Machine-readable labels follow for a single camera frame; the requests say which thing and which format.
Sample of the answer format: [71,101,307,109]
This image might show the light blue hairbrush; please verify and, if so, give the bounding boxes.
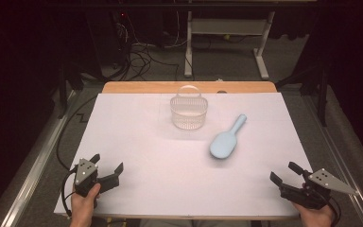
[209,113,248,160]

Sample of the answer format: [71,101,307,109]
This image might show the right hand-held gripper cable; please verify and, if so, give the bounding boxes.
[327,200,342,227]

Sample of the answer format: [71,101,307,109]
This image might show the white table cover sheet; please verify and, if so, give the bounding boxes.
[54,92,314,219]

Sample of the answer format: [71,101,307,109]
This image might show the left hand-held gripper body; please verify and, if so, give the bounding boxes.
[74,158,107,199]

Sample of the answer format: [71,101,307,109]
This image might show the left hand-held gripper cable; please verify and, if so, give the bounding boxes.
[60,168,78,218]

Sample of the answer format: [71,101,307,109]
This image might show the bundle of floor cables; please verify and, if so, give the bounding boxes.
[112,22,182,81]

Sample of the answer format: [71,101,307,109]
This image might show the aluminium floor rail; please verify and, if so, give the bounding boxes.
[0,90,78,227]
[302,94,363,227]

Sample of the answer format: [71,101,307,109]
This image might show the hand-held gripper cable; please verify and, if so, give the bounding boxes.
[60,168,78,218]
[327,200,342,227]

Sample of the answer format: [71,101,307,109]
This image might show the person's left hand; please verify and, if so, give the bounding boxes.
[70,183,102,222]

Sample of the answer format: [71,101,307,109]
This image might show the wooden table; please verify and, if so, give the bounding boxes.
[102,80,278,95]

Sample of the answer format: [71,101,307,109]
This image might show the black floor cable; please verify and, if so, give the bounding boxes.
[56,95,98,171]

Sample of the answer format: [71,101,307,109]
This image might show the person's right hand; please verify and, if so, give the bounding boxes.
[292,183,336,227]

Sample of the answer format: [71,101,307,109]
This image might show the white slotted plastic basket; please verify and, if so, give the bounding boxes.
[169,84,209,131]

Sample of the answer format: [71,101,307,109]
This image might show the person's grey trousers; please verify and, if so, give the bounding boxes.
[138,218,253,227]

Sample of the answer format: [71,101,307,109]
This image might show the white metal stand frame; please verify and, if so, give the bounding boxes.
[183,10,276,80]

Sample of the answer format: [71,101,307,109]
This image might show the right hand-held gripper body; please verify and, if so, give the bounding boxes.
[278,168,359,211]

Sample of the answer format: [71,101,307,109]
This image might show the black metal stand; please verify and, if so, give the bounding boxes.
[275,61,330,128]
[57,61,84,120]

